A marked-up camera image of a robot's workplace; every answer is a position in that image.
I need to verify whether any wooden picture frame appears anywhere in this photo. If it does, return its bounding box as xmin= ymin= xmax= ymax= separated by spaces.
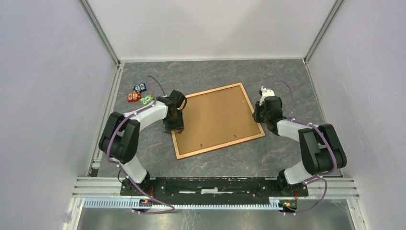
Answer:
xmin=170 ymin=82 xmax=266 ymax=161

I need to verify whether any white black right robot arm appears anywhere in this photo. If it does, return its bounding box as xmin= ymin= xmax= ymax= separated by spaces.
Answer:
xmin=252 ymin=96 xmax=347 ymax=196

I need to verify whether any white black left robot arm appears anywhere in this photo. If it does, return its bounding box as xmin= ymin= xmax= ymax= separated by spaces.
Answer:
xmin=99 ymin=90 xmax=187 ymax=195

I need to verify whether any red toy block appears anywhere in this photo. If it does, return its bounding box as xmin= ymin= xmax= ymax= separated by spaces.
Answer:
xmin=127 ymin=92 xmax=141 ymax=103

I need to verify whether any blue toy block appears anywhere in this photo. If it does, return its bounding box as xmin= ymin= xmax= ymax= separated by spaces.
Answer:
xmin=133 ymin=82 xmax=147 ymax=93

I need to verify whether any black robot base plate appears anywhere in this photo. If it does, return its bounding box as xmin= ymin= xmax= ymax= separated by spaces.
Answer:
xmin=120 ymin=177 xmax=309 ymax=206

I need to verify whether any aluminium toothed rail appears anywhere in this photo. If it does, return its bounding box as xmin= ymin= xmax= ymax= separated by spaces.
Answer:
xmin=83 ymin=198 xmax=297 ymax=211

